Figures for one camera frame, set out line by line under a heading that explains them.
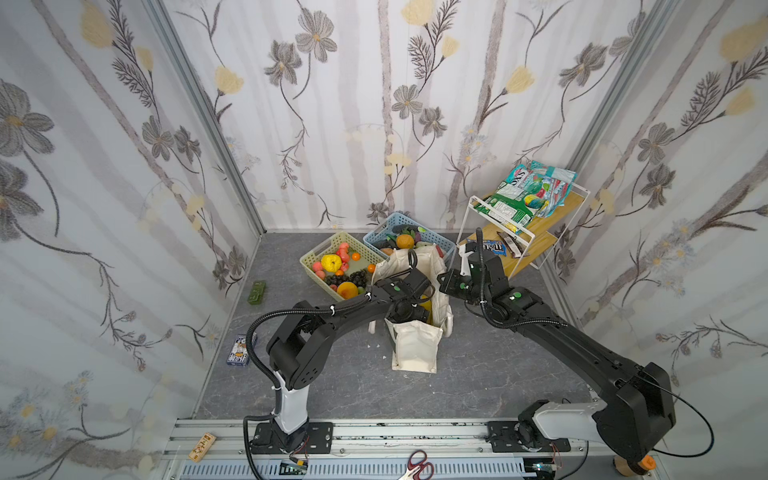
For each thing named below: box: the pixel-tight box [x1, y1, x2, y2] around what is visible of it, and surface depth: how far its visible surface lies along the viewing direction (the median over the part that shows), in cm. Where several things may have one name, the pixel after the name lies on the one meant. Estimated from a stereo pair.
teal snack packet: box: [505, 160, 578, 218], surface depth 82 cm
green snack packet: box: [474, 172, 540, 227], surface depth 80 cm
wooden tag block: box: [188, 432, 217, 462], surface depth 73 cm
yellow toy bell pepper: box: [321, 254, 342, 273], surface depth 104 cm
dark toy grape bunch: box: [349, 268, 368, 287], surface depth 104 cm
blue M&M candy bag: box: [483, 240, 507, 256], surface depth 95 cm
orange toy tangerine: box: [396, 234, 415, 249], surface depth 110 cm
